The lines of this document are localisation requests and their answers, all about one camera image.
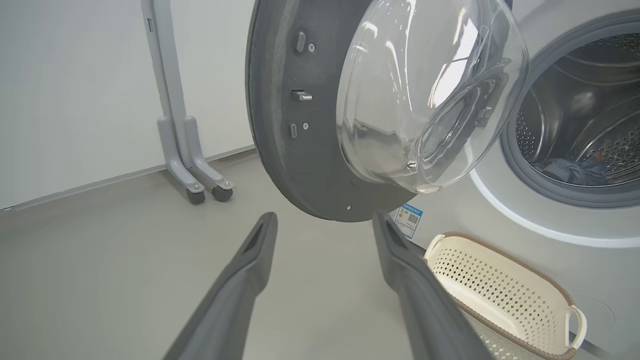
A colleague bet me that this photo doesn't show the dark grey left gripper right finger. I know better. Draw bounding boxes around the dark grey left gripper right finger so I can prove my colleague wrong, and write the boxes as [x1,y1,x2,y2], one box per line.
[372,210,493,360]

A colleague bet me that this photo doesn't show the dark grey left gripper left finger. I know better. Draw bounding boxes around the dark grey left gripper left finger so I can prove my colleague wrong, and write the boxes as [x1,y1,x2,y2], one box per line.
[162,212,278,360]

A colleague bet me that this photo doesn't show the blue garment with orange print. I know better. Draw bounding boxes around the blue garment with orange print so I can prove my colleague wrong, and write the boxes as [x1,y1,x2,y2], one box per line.
[532,157,608,187]

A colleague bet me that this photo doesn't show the black washing machine door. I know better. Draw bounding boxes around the black washing machine door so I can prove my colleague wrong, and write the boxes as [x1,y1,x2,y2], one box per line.
[245,0,531,223]

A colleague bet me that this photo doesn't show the white front-load washing machine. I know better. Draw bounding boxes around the white front-load washing machine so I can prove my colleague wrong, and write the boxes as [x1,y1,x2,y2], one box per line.
[390,0,640,356]

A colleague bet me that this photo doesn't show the white laundry basket brown rim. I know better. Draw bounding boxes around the white laundry basket brown rim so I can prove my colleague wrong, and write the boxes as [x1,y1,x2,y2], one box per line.
[424,232,588,360]

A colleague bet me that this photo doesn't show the blue white energy label sticker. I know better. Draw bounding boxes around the blue white energy label sticker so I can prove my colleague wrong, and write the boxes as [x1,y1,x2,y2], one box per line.
[394,202,424,239]

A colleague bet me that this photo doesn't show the grey wheeled stand leg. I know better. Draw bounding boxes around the grey wheeled stand leg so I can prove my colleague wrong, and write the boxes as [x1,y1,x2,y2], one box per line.
[141,0,235,205]

